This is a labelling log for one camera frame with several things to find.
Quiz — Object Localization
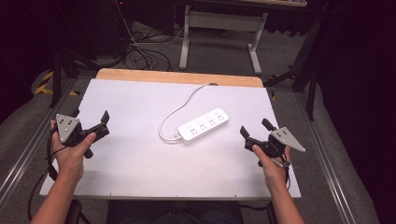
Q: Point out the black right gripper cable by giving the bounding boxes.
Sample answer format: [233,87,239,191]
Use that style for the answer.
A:
[270,153,293,191]

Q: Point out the white metal table frame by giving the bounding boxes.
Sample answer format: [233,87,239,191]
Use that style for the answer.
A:
[178,0,309,76]

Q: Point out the black floor cables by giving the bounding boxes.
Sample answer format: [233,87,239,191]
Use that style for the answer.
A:
[122,18,175,73]

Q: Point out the white power strip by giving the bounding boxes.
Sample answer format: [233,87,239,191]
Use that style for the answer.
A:
[177,107,230,146]

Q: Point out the person's right hand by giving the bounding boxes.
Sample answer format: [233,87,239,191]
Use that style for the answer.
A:
[251,144,292,189]

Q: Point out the aluminium rail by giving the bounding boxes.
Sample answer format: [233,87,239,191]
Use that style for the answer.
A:
[293,91,358,224]
[0,77,79,203]

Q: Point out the white power strip cable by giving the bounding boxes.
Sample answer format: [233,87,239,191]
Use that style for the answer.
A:
[157,82,219,145]

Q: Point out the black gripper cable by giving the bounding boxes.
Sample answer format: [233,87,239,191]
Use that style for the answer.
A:
[27,125,68,222]
[270,153,293,191]

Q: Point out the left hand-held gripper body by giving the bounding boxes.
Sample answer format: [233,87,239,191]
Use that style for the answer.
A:
[55,113,110,160]

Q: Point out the person's left hand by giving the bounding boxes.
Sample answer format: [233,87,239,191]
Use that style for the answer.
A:
[49,119,98,182]

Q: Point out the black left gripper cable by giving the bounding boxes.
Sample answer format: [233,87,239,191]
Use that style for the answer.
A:
[27,125,68,222]

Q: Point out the black metal stand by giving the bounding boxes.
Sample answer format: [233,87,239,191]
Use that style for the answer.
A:
[263,17,323,121]
[49,0,101,109]

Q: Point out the white floor cable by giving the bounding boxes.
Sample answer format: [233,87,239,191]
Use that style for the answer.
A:
[115,0,186,46]

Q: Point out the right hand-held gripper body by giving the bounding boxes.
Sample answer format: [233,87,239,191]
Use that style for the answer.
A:
[243,126,306,168]

